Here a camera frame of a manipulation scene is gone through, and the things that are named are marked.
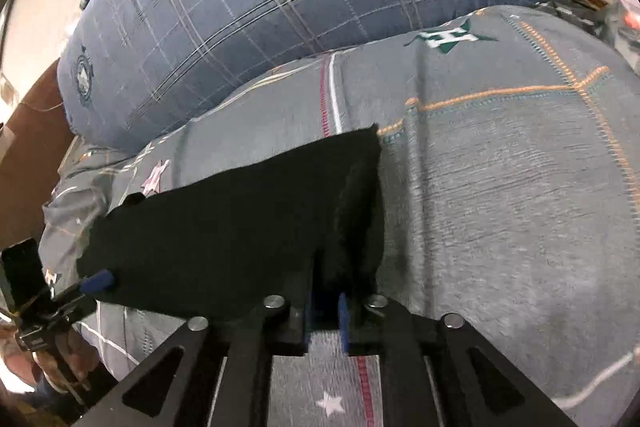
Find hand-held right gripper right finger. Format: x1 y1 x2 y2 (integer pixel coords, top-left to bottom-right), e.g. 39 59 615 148
337 292 578 427

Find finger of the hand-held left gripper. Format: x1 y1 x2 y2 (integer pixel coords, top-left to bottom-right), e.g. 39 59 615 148
49 269 115 309

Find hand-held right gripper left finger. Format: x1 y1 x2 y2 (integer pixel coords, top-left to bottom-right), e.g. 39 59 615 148
80 291 322 427

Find black pants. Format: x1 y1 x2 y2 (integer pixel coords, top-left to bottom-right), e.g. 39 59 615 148
75 123 386 324

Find person's left hand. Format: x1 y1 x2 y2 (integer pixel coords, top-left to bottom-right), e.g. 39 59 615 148
0 329 103 400

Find brown wooden headboard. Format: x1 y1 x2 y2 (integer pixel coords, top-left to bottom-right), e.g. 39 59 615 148
0 57 87 254

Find grey star-print bed quilt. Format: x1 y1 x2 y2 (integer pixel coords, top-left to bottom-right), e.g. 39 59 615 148
40 4 640 427

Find blue plaid pillow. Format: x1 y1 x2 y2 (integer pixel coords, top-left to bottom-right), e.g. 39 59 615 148
56 0 572 154

